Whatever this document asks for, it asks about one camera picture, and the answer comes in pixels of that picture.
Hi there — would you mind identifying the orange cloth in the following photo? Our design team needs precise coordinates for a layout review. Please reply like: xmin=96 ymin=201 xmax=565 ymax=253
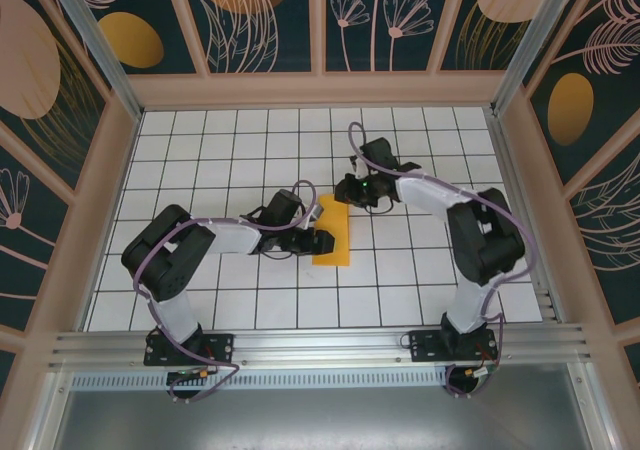
xmin=310 ymin=193 xmax=353 ymax=268

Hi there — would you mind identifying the black controller board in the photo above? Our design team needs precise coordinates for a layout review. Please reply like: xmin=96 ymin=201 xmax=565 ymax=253
xmin=166 ymin=367 xmax=212 ymax=384

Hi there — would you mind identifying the grey metal panel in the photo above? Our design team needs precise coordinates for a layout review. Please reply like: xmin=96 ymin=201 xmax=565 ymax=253
xmin=49 ymin=389 xmax=594 ymax=450

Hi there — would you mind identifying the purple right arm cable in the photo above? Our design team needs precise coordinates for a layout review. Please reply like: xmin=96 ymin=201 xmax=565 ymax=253
xmin=347 ymin=121 xmax=529 ymax=400

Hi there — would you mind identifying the aluminium mounting rail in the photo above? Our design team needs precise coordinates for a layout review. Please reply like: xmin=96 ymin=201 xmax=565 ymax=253
xmin=47 ymin=323 xmax=597 ymax=371

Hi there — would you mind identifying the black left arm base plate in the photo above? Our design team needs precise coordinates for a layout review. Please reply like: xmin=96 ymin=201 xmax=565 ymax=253
xmin=143 ymin=333 xmax=236 ymax=367

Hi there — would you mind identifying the slotted metal cable tray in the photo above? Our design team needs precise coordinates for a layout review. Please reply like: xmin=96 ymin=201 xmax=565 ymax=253
xmin=72 ymin=372 xmax=571 ymax=391

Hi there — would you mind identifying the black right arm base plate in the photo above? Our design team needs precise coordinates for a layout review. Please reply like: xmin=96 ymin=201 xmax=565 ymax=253
xmin=408 ymin=328 xmax=501 ymax=364

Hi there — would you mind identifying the aluminium frame post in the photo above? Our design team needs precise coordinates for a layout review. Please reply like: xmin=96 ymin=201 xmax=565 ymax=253
xmin=489 ymin=0 xmax=584 ymax=119
xmin=42 ymin=0 xmax=147 ymax=121

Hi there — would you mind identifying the yellow cable connector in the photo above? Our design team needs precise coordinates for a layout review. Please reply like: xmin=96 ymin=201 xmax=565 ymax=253
xmin=462 ymin=363 xmax=502 ymax=380

